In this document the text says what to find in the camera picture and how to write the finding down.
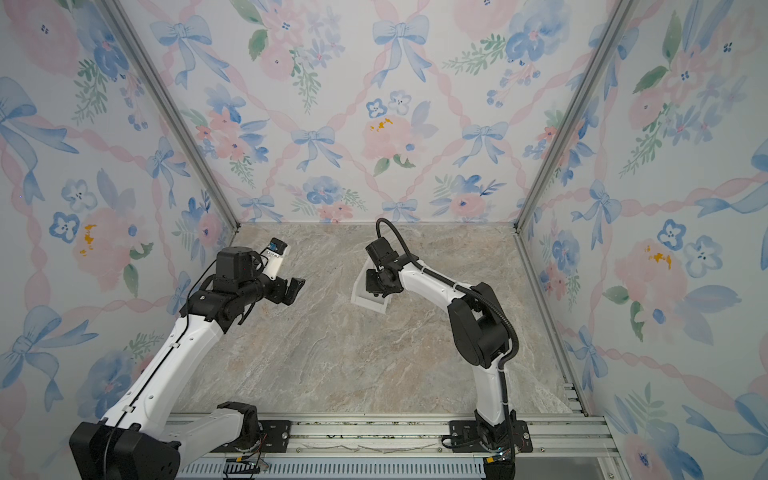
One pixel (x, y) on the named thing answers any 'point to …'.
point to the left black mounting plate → (272, 437)
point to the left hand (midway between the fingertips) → (288, 271)
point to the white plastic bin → (362, 297)
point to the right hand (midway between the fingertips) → (374, 284)
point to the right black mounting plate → (467, 429)
